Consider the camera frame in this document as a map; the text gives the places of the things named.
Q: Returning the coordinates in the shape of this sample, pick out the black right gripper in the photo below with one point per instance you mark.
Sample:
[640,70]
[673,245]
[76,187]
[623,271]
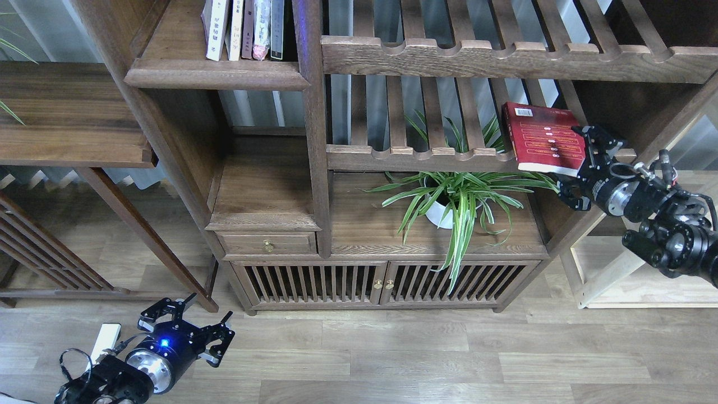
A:
[608,184]

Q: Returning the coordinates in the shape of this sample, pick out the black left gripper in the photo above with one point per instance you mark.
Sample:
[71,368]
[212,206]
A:
[174,345]

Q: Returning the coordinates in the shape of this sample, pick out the red hardcover book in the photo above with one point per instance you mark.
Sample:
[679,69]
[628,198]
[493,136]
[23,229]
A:
[543,139]

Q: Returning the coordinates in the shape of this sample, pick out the yellow green cover book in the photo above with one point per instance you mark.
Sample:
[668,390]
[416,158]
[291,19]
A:
[233,39]

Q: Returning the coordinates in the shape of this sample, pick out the white paperback book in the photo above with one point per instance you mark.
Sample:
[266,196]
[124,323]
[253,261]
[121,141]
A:
[215,18]

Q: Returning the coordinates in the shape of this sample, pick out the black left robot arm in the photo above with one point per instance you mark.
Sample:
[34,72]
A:
[110,380]

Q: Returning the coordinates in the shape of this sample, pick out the light wooden shelf unit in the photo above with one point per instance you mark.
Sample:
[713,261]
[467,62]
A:
[617,280]

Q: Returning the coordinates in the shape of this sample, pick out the white metal leg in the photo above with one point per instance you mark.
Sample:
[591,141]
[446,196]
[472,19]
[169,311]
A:
[106,339]

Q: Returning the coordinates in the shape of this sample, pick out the left slatted cabinet door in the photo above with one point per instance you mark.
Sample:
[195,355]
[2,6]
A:
[312,285]

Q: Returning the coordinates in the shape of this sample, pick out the slatted cabinet door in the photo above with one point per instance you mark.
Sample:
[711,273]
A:
[312,285]
[490,284]

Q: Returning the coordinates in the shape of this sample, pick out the green spider plant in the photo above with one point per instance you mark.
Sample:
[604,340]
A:
[492,188]

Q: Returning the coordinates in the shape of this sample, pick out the white plant pot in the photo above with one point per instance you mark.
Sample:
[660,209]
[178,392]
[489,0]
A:
[435,213]

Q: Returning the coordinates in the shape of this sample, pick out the right slatted cabinet door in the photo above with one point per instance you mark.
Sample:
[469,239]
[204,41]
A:
[490,284]

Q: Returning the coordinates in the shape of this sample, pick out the dark wooden bookshelf cabinet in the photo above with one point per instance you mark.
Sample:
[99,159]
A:
[402,86]

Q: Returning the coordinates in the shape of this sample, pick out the dark wooden side table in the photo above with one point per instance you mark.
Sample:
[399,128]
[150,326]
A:
[72,115]

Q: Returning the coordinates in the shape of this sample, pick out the white pink upright book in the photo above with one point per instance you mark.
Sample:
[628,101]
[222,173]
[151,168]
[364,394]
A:
[262,29]

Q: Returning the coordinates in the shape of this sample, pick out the brown spine upright book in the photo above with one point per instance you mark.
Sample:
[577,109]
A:
[248,24]

